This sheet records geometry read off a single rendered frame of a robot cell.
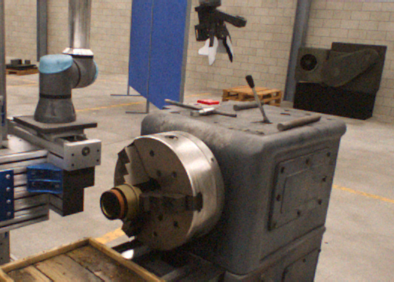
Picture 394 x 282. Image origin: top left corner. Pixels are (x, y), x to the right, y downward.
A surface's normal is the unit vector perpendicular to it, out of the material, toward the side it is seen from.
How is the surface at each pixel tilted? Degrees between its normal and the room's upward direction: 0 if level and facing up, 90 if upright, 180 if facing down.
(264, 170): 89
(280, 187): 90
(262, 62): 90
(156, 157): 90
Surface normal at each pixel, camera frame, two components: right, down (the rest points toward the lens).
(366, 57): -0.61, 0.17
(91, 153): 0.69, 0.24
